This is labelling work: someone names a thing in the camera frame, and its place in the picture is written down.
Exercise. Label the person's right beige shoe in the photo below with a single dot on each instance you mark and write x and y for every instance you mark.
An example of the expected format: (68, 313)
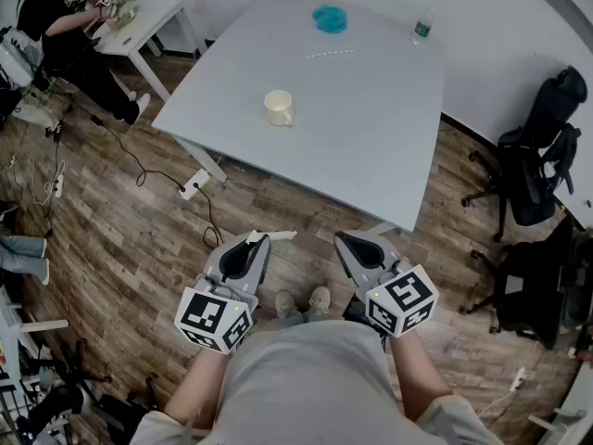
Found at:
(319, 300)

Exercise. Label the person's right forearm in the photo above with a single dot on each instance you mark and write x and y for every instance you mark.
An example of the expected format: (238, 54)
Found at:
(417, 373)

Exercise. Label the person's beige shoe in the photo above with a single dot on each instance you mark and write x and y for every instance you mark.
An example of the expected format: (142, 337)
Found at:
(284, 304)
(319, 300)

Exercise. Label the person's left forearm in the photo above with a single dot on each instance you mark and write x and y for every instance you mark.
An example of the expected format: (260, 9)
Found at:
(199, 387)

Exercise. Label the white straw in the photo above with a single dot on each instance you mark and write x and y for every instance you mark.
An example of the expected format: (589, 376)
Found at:
(330, 54)

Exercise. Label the person's left beige shoe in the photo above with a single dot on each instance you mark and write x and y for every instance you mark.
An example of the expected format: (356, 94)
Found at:
(284, 304)

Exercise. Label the blue fluffy cloth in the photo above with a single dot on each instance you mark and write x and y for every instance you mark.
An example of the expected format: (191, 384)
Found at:
(330, 19)

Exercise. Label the white backpack unit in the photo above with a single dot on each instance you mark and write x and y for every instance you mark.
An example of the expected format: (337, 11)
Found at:
(14, 60)

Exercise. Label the white table leg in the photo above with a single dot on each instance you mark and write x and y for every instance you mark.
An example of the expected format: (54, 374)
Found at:
(204, 158)

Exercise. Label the white side desk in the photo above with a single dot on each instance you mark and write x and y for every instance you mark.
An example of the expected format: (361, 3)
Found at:
(148, 21)

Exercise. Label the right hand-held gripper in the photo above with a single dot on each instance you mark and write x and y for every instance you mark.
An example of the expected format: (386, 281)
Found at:
(403, 299)

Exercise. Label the white flower bunch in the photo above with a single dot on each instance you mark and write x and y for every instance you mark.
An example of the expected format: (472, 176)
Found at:
(124, 7)

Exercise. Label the person's grey shirt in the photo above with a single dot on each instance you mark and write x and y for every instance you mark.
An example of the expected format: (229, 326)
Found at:
(306, 387)

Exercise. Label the black office chair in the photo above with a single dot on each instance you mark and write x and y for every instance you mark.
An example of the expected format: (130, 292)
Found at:
(533, 156)
(533, 290)

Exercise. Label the cream white cup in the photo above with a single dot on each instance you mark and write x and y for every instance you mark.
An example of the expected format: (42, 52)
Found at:
(278, 109)

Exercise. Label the clear plastic water bottle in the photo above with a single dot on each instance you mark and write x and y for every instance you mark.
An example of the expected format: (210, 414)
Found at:
(421, 28)

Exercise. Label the white power strip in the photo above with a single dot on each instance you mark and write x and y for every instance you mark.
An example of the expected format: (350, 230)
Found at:
(193, 184)
(519, 378)
(59, 181)

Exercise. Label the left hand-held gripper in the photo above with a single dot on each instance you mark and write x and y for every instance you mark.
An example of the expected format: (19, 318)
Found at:
(204, 315)

